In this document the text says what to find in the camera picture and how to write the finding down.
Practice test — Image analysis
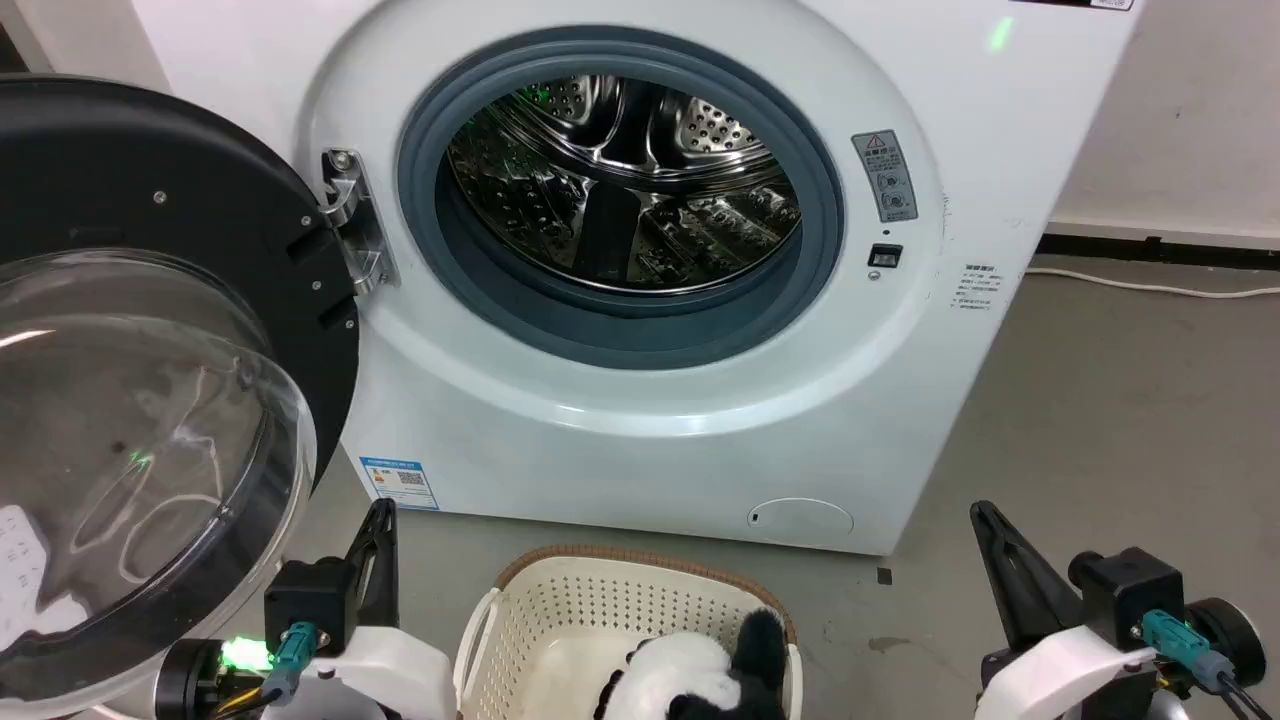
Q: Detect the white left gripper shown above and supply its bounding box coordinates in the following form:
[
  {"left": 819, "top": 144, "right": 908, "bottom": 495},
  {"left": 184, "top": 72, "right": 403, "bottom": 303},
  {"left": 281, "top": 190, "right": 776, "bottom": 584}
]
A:
[{"left": 285, "top": 499, "right": 458, "bottom": 720}]

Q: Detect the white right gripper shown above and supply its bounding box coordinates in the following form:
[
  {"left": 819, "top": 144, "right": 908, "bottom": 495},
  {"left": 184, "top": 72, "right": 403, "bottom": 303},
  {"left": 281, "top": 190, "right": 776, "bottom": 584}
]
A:
[{"left": 969, "top": 500, "right": 1166, "bottom": 720}]

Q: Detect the white front-load washing machine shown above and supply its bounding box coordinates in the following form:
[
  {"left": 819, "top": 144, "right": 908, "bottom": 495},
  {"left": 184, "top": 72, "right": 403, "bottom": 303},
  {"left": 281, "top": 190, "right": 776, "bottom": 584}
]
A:
[{"left": 130, "top": 0, "right": 1146, "bottom": 557}]

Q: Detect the blue energy label sticker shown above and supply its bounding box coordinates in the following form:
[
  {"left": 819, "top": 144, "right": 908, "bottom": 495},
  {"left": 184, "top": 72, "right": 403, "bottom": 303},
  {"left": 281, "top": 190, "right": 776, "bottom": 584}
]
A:
[{"left": 358, "top": 457, "right": 441, "bottom": 512}]

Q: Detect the white plastic laundry basket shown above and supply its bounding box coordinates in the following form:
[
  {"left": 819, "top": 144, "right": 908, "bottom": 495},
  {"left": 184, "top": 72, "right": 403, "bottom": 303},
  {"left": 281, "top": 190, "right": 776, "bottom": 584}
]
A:
[{"left": 455, "top": 545, "right": 804, "bottom": 720}]

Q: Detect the round white filter cover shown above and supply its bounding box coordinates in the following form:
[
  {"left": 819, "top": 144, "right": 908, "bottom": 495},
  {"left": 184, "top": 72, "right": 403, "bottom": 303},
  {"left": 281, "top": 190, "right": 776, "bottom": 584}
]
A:
[{"left": 747, "top": 497, "right": 855, "bottom": 550}]

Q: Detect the small printed text label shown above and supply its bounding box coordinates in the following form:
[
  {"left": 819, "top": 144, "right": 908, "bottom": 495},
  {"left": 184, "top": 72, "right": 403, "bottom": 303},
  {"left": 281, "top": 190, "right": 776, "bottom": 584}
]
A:
[{"left": 955, "top": 262, "right": 1002, "bottom": 312}]

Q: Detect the black and white panda toy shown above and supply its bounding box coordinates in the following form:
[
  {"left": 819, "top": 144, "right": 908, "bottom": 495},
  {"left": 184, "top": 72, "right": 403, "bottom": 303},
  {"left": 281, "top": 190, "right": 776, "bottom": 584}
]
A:
[{"left": 595, "top": 608, "right": 791, "bottom": 720}]

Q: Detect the grey rubber door gasket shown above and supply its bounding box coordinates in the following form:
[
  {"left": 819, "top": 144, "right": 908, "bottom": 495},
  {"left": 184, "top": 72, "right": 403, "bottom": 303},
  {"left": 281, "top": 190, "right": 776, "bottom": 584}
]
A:
[{"left": 397, "top": 27, "right": 847, "bottom": 372}]

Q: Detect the chrome door hinge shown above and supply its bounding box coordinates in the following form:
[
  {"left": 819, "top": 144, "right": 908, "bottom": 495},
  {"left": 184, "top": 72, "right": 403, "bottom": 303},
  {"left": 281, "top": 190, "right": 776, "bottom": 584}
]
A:
[{"left": 320, "top": 148, "right": 402, "bottom": 297}]

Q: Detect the grey warning sticker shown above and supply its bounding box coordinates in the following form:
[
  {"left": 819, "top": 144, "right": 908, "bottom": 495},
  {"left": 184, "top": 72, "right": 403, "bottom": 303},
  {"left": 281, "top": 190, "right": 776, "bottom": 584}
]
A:
[{"left": 852, "top": 130, "right": 919, "bottom": 224}]

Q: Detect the stainless steel washer drum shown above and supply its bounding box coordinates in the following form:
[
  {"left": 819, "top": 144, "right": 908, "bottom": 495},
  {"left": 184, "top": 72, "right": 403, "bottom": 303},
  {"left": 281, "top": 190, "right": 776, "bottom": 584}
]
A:
[{"left": 445, "top": 75, "right": 804, "bottom": 297}]

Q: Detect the black washer door, clear bowl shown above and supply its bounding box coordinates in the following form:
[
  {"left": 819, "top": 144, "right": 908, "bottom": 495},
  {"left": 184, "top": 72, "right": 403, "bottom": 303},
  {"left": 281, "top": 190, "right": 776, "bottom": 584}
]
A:
[{"left": 0, "top": 75, "right": 362, "bottom": 720}]

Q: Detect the teal plug left gripper cable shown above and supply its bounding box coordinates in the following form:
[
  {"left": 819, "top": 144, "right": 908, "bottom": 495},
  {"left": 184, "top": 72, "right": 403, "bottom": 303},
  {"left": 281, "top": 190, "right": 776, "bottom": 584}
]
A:
[{"left": 235, "top": 621, "right": 321, "bottom": 713}]

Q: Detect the teal plug gripper cable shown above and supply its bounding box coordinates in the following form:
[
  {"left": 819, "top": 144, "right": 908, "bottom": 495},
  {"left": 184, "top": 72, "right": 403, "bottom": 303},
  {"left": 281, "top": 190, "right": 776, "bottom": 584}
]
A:
[
  {"left": 1138, "top": 609, "right": 1280, "bottom": 720},
  {"left": 235, "top": 621, "right": 321, "bottom": 713}
]

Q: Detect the teal plug right gripper cable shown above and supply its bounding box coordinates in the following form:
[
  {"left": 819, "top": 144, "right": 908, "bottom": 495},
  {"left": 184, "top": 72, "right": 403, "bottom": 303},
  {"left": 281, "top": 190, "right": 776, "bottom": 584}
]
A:
[{"left": 1138, "top": 609, "right": 1280, "bottom": 720}]

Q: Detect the white cable on floor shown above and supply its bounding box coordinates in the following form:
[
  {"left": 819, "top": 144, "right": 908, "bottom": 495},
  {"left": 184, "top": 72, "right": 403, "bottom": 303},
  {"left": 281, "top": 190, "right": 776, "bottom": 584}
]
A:
[{"left": 1024, "top": 265, "right": 1280, "bottom": 300}]

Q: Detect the black wall baseboard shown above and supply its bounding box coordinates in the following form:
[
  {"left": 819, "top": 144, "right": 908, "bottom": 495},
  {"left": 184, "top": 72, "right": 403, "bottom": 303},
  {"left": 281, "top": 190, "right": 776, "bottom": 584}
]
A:
[{"left": 1035, "top": 232, "right": 1280, "bottom": 272}]

